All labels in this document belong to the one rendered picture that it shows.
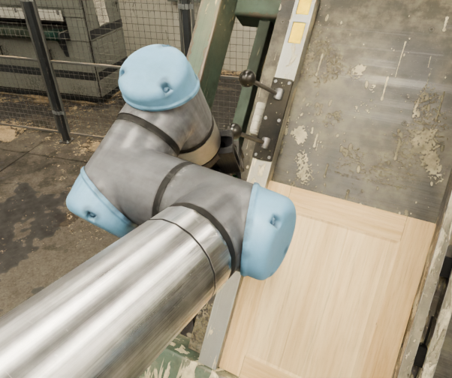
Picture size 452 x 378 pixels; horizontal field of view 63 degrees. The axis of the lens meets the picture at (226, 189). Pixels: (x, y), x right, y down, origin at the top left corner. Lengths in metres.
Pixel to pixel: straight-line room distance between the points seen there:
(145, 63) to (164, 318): 0.25
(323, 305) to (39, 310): 0.76
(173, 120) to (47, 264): 2.38
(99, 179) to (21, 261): 2.47
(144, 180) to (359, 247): 0.64
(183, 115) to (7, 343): 0.26
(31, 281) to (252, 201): 2.41
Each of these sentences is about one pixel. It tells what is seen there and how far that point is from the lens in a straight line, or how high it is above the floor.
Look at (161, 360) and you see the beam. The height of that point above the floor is 0.88.
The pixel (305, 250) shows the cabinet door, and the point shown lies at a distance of 0.90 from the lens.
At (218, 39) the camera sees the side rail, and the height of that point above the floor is 1.55.
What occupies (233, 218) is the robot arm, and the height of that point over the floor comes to 1.61.
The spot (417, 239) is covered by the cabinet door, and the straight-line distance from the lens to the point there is 0.89.
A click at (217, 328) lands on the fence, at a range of 0.97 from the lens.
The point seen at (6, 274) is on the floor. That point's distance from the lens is 2.77.
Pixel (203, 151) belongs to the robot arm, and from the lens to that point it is 0.45.
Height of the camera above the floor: 1.79
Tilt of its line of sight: 35 degrees down
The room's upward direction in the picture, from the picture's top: straight up
